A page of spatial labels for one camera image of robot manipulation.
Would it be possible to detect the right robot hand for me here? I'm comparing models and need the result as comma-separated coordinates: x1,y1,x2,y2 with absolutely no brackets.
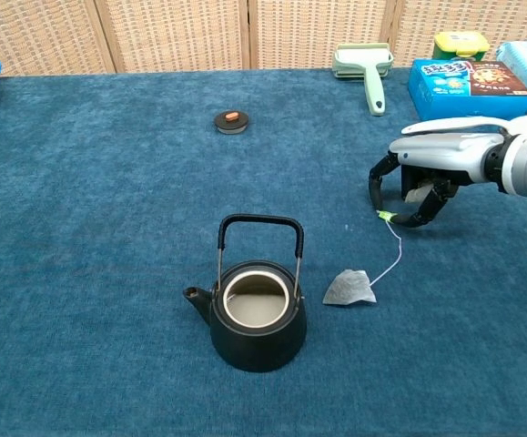
368,132,505,229

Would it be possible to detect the tea bag with green tag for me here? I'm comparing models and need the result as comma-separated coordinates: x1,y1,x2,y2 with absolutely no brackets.
321,209,403,307

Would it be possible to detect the black teapot lid orange knob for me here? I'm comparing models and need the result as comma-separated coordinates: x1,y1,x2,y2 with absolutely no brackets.
213,109,251,137

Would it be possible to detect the black cast iron teapot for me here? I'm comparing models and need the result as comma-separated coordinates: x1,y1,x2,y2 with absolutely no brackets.
182,213,309,373

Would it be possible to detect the blue cookie box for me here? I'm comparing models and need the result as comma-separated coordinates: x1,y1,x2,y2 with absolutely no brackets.
407,58,527,122

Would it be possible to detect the green lint roller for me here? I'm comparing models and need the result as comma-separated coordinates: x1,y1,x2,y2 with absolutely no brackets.
331,42,395,117

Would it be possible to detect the yellow lid green container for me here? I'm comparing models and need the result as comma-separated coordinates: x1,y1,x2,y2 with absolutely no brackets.
432,30,491,62

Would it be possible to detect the woven bamboo folding screen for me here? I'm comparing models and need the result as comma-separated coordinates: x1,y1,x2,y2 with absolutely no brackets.
0,0,527,77

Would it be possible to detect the blue table cloth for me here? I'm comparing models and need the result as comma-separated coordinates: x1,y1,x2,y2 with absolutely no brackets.
0,67,527,437

